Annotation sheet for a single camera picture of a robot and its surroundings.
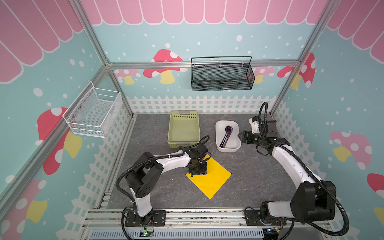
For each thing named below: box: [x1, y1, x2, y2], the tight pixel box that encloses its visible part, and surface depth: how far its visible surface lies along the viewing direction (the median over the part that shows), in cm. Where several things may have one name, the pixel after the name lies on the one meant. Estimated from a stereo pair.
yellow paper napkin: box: [185, 154, 232, 200], surface depth 89 cm
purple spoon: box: [219, 125, 232, 148], surface depth 111 cm
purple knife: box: [222, 128, 234, 148], surface depth 108 cm
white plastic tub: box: [215, 120, 242, 153], surface depth 108 cm
